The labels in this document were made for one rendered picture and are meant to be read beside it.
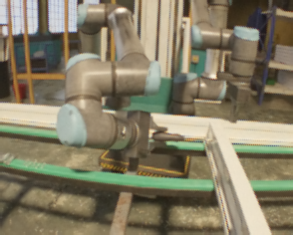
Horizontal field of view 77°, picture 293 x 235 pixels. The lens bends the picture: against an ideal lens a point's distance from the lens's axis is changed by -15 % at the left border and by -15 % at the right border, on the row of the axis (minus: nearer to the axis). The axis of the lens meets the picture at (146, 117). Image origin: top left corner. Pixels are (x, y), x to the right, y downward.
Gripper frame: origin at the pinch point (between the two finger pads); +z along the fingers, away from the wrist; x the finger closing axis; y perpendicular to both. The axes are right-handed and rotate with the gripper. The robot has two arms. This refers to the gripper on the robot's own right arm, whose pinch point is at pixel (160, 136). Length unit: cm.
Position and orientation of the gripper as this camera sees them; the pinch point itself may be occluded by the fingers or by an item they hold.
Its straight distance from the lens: 69.4
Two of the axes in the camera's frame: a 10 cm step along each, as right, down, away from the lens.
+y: 7.5, 0.0, -6.6
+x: 0.9, -9.9, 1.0
